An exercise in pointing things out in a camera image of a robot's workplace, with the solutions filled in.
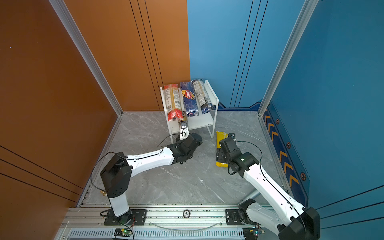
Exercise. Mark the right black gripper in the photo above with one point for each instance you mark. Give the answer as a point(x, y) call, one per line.
point(219, 153)

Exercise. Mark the right circuit board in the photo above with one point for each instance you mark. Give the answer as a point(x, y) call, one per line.
point(252, 233)

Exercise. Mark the blue yellow spaghetti bag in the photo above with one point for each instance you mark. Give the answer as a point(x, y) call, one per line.
point(183, 118)

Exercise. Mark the round rail knob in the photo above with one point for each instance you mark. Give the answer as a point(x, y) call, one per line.
point(186, 214)

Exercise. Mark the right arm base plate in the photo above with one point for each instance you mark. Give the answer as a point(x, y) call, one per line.
point(233, 218)

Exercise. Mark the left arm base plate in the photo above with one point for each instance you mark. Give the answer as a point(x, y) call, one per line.
point(135, 217)

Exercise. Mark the red spaghetti bag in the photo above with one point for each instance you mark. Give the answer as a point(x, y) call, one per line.
point(173, 102)

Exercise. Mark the blue Barilla spaghetti bag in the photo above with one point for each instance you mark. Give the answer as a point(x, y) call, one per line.
point(189, 98)

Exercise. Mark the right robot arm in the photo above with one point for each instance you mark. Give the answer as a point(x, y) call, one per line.
point(288, 218)

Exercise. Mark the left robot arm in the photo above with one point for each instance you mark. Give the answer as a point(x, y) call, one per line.
point(118, 172)

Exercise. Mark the left circuit board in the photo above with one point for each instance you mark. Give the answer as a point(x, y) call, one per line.
point(123, 234)

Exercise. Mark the white two-tier shelf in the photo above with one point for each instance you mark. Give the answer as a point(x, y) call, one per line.
point(202, 120)

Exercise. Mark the circuit board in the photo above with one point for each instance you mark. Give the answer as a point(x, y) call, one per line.
point(123, 234)
point(252, 233)

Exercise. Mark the clear white-label spaghetti bag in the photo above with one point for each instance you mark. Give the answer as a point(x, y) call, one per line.
point(202, 96)

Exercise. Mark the aluminium front rail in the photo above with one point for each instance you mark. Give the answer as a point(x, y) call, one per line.
point(163, 222)

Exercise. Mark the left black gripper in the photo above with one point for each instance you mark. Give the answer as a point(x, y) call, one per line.
point(178, 142)

